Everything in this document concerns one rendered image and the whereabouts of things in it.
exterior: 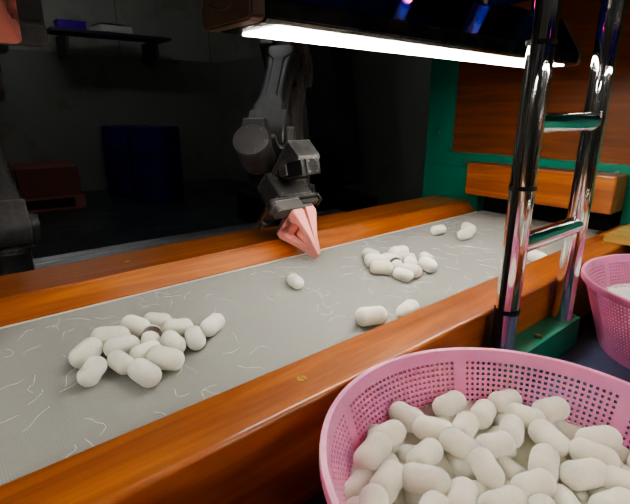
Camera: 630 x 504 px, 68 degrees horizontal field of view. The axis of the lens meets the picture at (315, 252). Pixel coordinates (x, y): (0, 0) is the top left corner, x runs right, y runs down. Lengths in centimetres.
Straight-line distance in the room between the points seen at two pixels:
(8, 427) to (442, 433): 33
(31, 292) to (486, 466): 52
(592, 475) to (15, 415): 43
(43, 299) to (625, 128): 99
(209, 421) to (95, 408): 12
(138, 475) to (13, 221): 63
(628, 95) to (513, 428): 77
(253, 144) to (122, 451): 51
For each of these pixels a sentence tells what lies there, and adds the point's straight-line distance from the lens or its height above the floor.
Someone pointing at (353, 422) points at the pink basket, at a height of 75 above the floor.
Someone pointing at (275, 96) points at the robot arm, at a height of 100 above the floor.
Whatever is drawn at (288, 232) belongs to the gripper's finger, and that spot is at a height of 78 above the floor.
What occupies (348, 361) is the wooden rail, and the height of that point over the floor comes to 76.
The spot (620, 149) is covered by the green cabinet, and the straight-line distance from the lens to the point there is 106.
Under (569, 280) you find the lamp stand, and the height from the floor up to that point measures 77.
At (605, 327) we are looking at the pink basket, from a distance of 69.
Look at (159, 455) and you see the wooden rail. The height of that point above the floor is 76.
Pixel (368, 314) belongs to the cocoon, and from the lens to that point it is 52.
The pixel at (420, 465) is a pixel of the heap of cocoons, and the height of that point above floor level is 75.
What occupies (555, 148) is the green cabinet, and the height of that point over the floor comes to 90.
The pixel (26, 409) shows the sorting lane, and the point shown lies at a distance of 46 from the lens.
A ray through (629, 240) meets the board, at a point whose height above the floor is 77.
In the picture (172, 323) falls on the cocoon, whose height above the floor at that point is 76.
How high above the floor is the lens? 97
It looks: 17 degrees down
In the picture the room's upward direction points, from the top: straight up
